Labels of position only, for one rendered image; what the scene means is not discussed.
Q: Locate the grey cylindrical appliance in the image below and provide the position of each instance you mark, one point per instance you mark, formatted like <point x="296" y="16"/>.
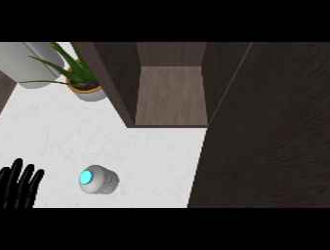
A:
<point x="21" y="63"/>

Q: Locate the dark wooden cabinet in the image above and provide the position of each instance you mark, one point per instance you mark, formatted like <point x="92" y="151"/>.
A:
<point x="170" y="94"/>

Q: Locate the green potted plant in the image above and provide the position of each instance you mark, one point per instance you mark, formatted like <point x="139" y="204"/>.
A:
<point x="80" y="78"/>

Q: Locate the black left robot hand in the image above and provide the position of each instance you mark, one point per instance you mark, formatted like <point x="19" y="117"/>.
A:
<point x="14" y="192"/>

